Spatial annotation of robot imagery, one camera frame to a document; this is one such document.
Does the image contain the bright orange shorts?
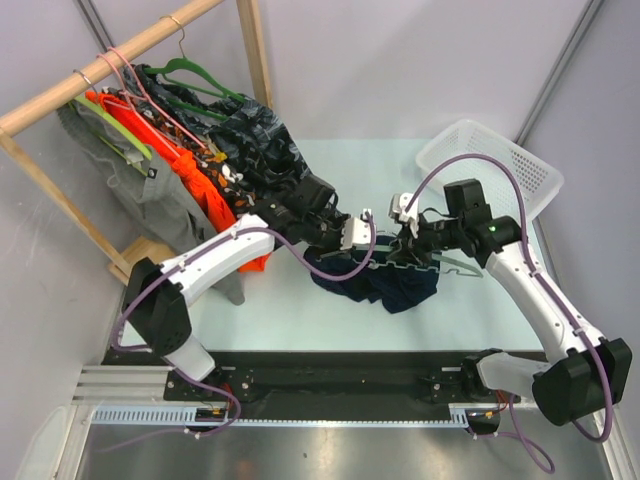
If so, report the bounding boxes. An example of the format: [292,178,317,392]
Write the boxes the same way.
[85,89,274,275]

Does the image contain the white slotted cable duct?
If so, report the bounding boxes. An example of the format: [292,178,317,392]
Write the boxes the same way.
[92,406,469,429]

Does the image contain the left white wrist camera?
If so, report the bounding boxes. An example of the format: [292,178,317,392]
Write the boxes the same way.
[340,209,375,250]

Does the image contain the mint green wavy hanger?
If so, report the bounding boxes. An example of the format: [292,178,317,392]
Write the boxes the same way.
[318,245,483,278]

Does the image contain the lime green hanger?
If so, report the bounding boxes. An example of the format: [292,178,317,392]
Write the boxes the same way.
[74,95,152,160]

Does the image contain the orange patterned shorts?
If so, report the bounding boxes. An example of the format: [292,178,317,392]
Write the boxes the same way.
[102,89,271,226]

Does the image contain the dark green hanger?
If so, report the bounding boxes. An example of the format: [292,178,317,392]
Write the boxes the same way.
[135,57,250,122]

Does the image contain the wooden clothes rack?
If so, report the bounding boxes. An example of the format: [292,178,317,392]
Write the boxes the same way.
[1,1,274,271]

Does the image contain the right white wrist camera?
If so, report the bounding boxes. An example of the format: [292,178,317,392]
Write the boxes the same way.
[388,193,419,238]

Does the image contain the navy blue shorts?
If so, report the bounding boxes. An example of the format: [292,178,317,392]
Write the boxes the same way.
[304,234,440,314]

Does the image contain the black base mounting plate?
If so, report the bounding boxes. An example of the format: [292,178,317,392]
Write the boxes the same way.
[102,345,551,434]

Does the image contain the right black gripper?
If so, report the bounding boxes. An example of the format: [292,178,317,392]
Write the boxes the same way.
[386,211,465,267]

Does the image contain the white plastic basket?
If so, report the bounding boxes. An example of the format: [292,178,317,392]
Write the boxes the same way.
[415,119,564,222]

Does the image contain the dark camouflage shorts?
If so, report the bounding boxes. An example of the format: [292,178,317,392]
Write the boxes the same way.
[123,65,312,217]

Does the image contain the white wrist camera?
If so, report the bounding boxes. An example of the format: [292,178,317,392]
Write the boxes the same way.
[388,193,419,238]
[340,209,375,250]

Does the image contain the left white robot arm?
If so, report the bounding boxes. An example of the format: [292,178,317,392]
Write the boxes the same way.
[122,175,370,400]

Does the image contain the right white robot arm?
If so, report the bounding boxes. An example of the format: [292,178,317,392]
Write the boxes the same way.
[389,179,632,426]

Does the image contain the grey shorts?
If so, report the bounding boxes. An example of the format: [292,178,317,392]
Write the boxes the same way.
[57,102,246,306]

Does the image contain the pink wire hanger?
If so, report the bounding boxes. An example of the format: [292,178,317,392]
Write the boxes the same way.
[97,47,207,151]

